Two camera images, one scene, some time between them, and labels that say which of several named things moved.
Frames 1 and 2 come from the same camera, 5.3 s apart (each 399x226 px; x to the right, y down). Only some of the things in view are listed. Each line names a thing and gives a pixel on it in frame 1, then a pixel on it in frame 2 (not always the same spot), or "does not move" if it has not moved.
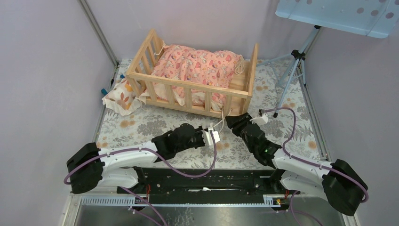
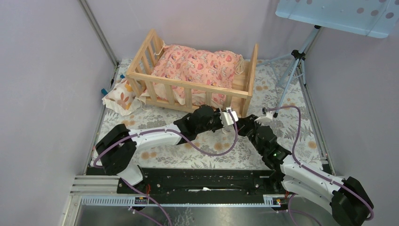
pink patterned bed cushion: [201, 68] does not move
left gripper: [203, 133] → [219, 115]
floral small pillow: [121, 100] does not move
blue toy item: [104, 92] does not move
